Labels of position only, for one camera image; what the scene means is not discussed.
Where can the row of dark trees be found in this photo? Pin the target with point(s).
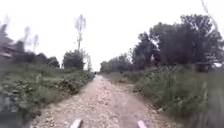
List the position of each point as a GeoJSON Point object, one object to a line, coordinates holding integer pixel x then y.
{"type": "Point", "coordinates": [173, 43]}

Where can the tall grass verge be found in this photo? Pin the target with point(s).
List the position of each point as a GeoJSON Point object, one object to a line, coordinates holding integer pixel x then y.
{"type": "Point", "coordinates": [180, 88]}

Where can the pale gravel dirt path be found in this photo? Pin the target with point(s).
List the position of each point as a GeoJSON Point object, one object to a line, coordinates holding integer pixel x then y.
{"type": "Point", "coordinates": [100, 100]}

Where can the green weedy verge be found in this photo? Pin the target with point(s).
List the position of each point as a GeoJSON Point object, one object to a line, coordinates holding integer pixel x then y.
{"type": "Point", "coordinates": [30, 86]}

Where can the tall thin bare tree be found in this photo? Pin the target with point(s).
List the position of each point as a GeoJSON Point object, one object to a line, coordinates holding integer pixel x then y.
{"type": "Point", "coordinates": [80, 31]}

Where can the robot's own part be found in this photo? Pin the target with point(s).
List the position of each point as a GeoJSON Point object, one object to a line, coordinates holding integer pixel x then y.
{"type": "Point", "coordinates": [141, 124]}
{"type": "Point", "coordinates": [76, 124]}

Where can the row of dark bushes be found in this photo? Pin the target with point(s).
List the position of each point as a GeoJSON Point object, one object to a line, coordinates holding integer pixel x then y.
{"type": "Point", "coordinates": [30, 56]}

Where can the dark round bushy tree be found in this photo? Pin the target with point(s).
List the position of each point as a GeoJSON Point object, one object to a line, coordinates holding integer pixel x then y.
{"type": "Point", "coordinates": [73, 60]}

